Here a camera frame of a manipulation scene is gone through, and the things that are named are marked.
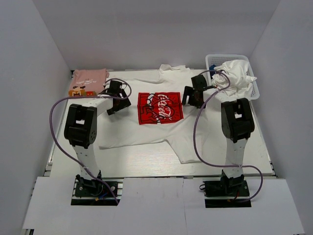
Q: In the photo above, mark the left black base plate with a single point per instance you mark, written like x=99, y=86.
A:
x=94, y=193

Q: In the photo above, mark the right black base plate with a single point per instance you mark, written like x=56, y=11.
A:
x=215, y=196

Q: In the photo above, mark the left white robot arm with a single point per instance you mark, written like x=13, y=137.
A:
x=81, y=123

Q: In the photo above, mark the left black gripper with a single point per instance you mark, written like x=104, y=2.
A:
x=124, y=103

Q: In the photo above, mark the folded pink t-shirt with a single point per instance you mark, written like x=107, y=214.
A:
x=87, y=82

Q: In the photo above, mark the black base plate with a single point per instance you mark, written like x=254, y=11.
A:
x=94, y=193
x=215, y=196

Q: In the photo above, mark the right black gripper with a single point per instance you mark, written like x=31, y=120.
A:
x=188, y=91

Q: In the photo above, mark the white red print t-shirt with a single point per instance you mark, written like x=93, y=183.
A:
x=157, y=114

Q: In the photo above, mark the white plastic basket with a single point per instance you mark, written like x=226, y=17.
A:
x=218, y=79

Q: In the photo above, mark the blue t-shirt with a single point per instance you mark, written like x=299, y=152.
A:
x=212, y=70

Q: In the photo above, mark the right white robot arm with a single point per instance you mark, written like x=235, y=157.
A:
x=237, y=125

